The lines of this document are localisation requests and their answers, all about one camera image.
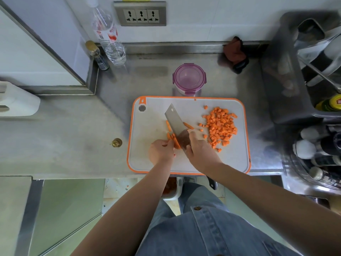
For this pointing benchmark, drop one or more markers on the clear round basin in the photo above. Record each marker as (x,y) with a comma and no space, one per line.
(290,170)

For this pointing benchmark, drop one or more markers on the clear plastic water bottle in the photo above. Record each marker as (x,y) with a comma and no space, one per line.
(116,51)

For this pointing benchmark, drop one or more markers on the small gold-capped bottle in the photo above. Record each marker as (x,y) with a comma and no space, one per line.
(102,62)

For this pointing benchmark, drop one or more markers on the purple lidded container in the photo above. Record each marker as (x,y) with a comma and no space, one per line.
(189,78)

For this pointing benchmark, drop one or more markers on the white waste bin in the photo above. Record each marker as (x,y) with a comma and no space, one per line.
(180,189)

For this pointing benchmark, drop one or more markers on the yellow-capped sauce bottle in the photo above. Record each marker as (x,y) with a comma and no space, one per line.
(333,102)

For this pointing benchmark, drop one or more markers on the brown-centred carrot end slice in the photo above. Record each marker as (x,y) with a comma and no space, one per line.
(176,143)

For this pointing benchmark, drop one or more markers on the person's left forearm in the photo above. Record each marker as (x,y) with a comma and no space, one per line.
(125,218)

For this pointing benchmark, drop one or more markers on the grey wall socket panel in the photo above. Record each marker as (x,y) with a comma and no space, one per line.
(139,15)

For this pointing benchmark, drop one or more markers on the person's right forearm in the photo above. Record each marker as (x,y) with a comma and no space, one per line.
(279,205)

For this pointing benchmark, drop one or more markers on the black rectangular device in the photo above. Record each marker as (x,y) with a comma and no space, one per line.
(317,201)

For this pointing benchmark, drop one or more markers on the grey right shoe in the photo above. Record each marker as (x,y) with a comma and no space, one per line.
(190,180)

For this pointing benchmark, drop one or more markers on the white orange-rimmed cutting board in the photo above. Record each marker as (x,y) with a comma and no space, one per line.
(151,119)

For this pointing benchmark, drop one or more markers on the blue denim shirt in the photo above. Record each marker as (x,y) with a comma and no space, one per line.
(213,234)

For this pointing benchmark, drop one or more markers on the white and black bag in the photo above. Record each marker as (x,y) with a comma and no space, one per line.
(322,50)

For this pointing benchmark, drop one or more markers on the pale green cabinet front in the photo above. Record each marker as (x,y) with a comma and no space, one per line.
(253,210)
(66,207)

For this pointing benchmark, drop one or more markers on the brown carrot top stub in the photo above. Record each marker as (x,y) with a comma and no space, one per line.
(117,142)

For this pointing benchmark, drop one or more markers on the person's right hand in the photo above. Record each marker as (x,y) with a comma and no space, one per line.
(203,157)

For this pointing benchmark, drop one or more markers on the dark red cloth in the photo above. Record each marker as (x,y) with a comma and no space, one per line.
(234,51)

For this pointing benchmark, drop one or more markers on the group of seasoning bottles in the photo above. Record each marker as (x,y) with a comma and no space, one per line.
(303,149)

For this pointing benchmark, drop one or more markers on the person's left hand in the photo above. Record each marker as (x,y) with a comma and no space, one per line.
(161,153)

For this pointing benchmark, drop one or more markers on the blue denim trousers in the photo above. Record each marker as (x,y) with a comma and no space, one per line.
(197,194)

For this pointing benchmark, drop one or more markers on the pile of diced carrot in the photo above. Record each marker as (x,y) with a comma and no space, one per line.
(221,125)

